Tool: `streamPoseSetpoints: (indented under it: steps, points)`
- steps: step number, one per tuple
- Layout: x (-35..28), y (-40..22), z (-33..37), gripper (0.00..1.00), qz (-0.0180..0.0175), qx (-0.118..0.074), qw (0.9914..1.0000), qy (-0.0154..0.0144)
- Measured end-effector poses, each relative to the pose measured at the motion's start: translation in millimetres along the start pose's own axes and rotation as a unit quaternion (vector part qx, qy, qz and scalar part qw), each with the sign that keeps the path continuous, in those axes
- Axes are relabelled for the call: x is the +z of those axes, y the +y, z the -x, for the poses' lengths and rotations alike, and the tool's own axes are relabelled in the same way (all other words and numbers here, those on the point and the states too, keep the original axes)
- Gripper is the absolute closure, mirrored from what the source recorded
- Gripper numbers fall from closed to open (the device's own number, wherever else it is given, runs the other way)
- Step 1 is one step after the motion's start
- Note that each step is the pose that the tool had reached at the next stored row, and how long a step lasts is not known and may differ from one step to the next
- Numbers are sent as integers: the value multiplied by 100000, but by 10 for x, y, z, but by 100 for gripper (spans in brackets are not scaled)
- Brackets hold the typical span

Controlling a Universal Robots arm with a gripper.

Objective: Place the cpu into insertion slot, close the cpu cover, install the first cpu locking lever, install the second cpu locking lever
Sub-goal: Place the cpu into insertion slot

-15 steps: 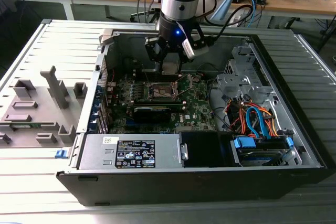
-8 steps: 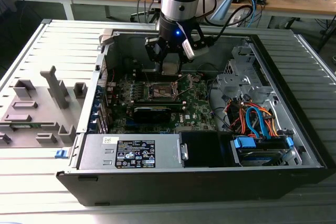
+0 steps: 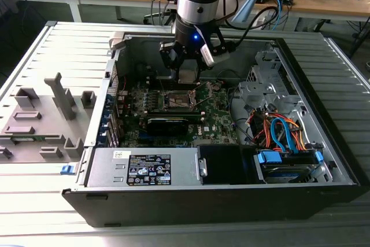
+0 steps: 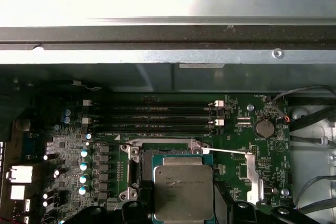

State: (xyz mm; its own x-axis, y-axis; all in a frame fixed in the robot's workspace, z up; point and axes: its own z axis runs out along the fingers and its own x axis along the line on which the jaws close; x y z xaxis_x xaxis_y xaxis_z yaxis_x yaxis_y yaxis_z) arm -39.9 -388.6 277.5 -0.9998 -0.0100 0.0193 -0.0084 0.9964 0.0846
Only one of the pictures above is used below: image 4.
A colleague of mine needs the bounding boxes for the RAM slot white latches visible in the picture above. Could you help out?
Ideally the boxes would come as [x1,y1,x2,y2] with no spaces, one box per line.
[81,118,225,128]
[82,99,225,111]

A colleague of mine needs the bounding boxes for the metal locking lever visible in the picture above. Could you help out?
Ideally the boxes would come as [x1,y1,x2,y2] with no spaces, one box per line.
[86,141,131,148]

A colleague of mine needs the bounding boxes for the green motherboard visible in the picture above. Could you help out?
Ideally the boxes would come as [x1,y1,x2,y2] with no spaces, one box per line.
[12,91,292,224]

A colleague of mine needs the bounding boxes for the RAM slot black latches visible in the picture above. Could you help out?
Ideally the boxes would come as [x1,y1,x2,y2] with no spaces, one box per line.
[83,126,224,135]
[83,110,224,120]

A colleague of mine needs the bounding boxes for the grey sleeved fan cable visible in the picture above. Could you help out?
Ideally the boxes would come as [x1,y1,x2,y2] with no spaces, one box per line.
[270,84,336,106]

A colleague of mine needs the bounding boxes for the black PC case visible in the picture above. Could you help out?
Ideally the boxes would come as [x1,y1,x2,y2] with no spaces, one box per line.
[0,23,336,224]

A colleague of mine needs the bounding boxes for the silver CPU chip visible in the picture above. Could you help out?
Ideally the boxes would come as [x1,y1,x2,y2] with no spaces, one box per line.
[152,154,215,222]

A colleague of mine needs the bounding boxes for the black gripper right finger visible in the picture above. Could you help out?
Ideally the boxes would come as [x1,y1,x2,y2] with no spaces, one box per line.
[213,181,320,224]

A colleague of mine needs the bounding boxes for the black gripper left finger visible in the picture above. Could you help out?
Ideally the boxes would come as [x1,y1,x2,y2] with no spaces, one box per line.
[61,180,156,224]

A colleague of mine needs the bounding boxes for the black cable white label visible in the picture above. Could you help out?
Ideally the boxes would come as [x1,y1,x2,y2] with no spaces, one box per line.
[34,79,103,91]

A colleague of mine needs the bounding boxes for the silver coin battery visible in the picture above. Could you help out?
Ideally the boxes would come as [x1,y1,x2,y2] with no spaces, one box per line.
[255,119,276,138]

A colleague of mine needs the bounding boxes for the CPU socket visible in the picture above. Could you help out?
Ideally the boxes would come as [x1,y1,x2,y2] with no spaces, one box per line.
[118,137,208,201]

